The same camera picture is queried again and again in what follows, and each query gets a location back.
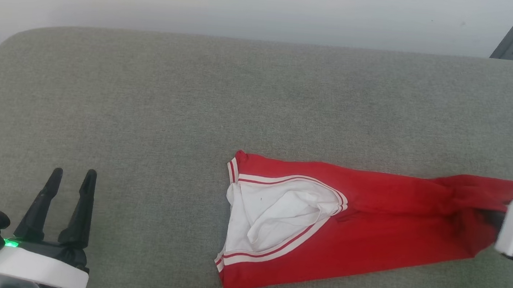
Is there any red and white shirt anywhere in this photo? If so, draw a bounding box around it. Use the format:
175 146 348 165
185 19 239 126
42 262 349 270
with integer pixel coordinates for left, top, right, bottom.
212 148 513 288

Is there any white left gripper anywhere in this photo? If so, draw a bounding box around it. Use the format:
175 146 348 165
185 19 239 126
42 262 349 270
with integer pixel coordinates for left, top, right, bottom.
0 162 98 288

